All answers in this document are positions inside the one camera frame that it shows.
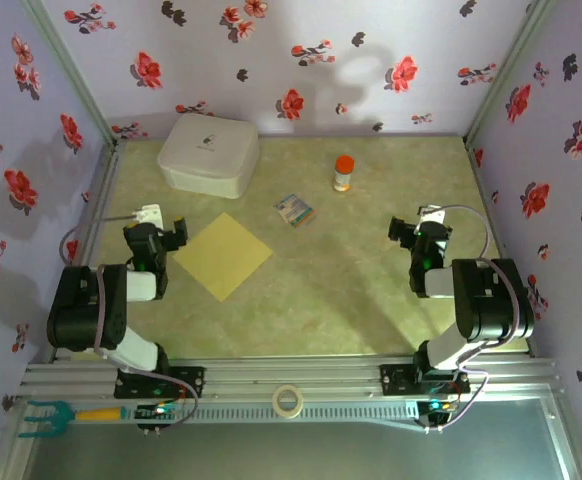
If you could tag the wide aluminium frame rail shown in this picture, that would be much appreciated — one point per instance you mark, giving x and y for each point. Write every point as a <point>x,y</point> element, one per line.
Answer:
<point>296,372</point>

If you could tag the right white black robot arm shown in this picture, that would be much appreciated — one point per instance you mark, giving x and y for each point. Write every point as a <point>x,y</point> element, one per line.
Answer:
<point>486,305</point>

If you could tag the aluminium corner post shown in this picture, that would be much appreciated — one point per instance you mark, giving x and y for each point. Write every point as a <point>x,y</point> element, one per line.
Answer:
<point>66,70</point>
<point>508,70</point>

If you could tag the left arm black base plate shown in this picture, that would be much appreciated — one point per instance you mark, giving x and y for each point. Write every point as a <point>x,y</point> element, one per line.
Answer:
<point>191,382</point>

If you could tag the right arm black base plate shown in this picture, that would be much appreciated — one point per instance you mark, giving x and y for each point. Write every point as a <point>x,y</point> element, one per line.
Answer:
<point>396,380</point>

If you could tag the white tape roll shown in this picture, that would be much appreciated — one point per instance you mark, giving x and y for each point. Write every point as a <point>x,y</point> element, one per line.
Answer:
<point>277,402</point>

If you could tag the small printed packet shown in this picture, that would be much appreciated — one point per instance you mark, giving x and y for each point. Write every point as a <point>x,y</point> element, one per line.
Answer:
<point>295,211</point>

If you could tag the white square storage box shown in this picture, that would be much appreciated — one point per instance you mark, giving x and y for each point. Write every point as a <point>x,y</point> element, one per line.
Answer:
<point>206,155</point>

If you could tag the aluminium side rail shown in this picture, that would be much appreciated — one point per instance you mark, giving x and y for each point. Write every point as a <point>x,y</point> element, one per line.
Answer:
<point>93,240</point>

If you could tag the orange-capped small bottle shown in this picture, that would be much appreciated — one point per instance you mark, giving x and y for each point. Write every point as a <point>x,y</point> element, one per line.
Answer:
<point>343,174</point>

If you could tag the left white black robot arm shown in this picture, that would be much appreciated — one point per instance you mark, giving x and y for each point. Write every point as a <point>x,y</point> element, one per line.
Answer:
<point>81,310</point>

